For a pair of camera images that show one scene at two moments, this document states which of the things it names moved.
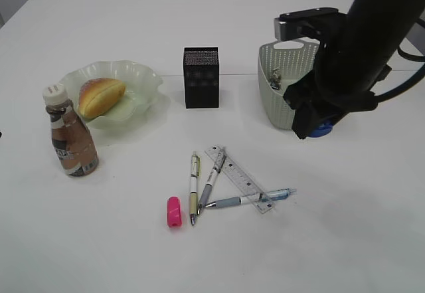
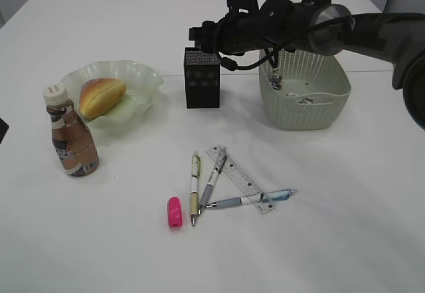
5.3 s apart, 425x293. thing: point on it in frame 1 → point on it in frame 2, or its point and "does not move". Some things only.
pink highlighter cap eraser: [174, 212] does not move
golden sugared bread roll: [97, 95] does not move
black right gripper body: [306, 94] → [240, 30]
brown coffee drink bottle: [72, 141] does not move
